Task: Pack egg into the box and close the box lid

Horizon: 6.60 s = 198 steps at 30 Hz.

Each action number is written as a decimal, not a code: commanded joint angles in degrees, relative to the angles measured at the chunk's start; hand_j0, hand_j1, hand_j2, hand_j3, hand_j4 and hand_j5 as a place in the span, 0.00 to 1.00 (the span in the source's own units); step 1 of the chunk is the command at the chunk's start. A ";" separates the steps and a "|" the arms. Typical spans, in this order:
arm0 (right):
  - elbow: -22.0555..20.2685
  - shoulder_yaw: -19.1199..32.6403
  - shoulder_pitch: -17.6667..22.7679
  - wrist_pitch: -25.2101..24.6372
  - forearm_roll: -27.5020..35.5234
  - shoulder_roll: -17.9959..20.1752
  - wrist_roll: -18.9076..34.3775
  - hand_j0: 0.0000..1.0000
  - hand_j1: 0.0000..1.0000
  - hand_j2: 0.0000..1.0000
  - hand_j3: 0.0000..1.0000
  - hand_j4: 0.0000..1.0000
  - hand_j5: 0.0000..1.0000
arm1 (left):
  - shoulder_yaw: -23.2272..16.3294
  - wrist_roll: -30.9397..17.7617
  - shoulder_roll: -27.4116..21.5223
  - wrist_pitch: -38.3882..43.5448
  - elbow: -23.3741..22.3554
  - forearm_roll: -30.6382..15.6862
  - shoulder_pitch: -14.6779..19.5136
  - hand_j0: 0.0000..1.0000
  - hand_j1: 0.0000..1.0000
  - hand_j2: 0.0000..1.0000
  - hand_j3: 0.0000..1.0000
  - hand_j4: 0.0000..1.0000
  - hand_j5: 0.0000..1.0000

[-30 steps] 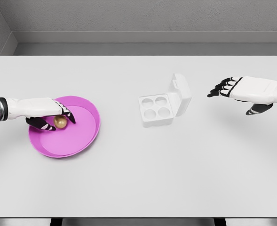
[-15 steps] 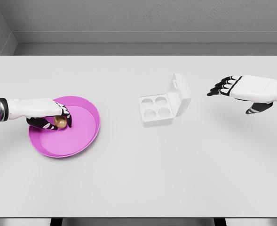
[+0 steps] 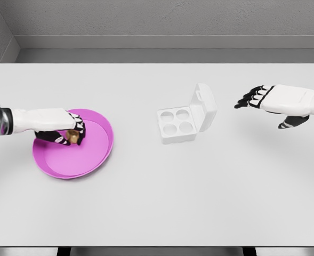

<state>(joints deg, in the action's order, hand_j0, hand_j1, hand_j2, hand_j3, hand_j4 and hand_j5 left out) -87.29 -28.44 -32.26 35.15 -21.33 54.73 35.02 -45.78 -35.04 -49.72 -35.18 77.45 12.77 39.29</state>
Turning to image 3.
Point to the pink round plate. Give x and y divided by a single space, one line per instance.
74 154

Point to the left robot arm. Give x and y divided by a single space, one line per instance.
4 120

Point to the brown egg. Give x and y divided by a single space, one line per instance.
73 135

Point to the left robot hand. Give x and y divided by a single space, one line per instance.
56 120

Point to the white egg box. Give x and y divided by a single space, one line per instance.
183 120

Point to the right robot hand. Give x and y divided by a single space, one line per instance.
282 100

